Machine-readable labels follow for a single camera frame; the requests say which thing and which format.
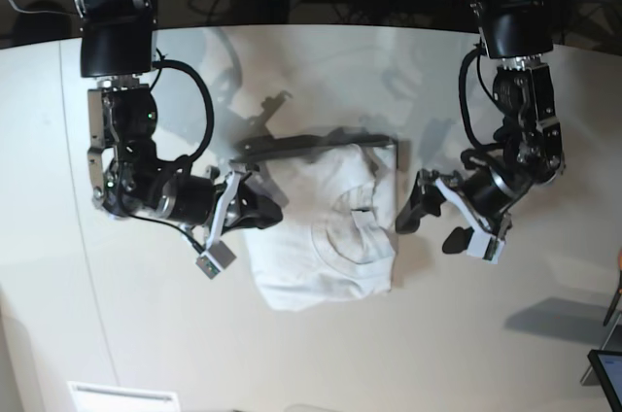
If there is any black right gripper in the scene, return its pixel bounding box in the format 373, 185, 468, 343
208, 178, 283, 237

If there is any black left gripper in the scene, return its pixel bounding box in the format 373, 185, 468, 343
395, 169, 481, 255

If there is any white T-shirt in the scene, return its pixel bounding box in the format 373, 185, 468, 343
244, 144, 397, 312

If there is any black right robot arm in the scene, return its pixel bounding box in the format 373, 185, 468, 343
74, 0, 283, 235

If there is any black tablet screen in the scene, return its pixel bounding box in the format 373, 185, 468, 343
588, 350, 621, 412

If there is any white paper sheet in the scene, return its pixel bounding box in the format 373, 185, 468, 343
68, 381, 181, 412

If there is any white camera bracket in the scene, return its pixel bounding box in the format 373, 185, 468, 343
174, 162, 258, 280
458, 168, 511, 264

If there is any orange handled screwdriver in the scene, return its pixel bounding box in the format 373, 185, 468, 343
603, 251, 622, 326

